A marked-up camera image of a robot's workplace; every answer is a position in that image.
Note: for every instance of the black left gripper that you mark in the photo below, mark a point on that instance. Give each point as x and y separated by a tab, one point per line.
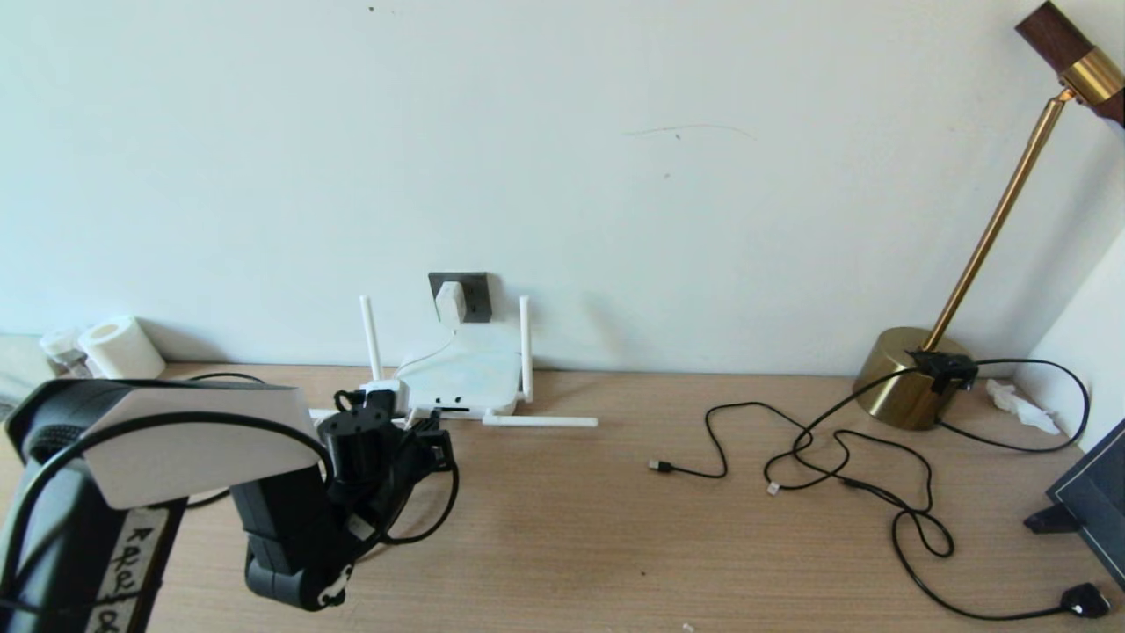
360	455

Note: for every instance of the white power adapter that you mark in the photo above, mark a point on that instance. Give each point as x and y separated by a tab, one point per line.
451	301

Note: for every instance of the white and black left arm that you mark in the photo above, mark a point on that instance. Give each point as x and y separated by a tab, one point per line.
202	457

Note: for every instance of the white router with antennas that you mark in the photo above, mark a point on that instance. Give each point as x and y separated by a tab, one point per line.
475	374

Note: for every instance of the white toilet paper roll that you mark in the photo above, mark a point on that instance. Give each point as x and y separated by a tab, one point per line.
123	347

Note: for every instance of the gold desk lamp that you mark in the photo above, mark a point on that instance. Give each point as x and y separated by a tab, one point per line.
896	387

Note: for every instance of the black clip on lamp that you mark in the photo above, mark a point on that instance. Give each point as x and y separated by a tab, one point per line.
940	367

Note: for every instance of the crumpled white tissue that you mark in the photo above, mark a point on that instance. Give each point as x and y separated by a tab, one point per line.
1019	409

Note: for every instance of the black clip stand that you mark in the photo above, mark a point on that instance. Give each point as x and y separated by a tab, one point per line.
1050	520

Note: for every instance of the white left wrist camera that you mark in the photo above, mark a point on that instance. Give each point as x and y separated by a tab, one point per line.
385	396

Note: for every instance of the grey wall socket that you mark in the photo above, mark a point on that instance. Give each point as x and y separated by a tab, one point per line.
479	303

